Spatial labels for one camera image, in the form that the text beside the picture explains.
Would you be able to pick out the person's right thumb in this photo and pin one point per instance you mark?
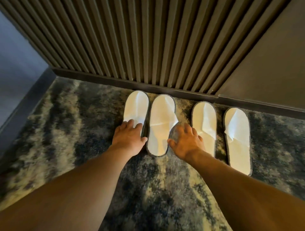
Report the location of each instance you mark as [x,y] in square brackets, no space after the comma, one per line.
[171,143]

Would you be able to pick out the person's left middle finger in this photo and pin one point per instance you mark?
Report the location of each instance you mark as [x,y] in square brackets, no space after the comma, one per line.
[130,123]

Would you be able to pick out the person's right hand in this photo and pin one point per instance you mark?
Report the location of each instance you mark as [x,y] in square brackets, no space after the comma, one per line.
[187,146]

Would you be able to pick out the person's left little finger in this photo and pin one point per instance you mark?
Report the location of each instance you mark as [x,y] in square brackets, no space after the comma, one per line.
[117,130]

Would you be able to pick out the dark slatted wood panel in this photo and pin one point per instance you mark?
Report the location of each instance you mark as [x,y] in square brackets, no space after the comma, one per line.
[147,40]

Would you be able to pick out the person's right forearm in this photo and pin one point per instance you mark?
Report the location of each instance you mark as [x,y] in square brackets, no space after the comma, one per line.
[245,197]

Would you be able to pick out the person's left hand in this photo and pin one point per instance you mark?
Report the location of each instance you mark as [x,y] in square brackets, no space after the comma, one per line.
[127,139]

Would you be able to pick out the person's left forearm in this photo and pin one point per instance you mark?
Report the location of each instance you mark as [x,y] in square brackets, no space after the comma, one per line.
[71,192]

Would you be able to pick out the dark baseboard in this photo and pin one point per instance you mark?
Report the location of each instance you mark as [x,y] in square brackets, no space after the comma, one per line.
[166,89]

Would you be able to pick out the white disposable slipper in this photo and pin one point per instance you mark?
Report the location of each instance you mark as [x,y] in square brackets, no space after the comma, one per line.
[162,114]
[205,116]
[238,140]
[136,106]

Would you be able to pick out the person's left thumb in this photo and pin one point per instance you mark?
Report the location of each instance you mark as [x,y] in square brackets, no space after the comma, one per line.
[143,141]

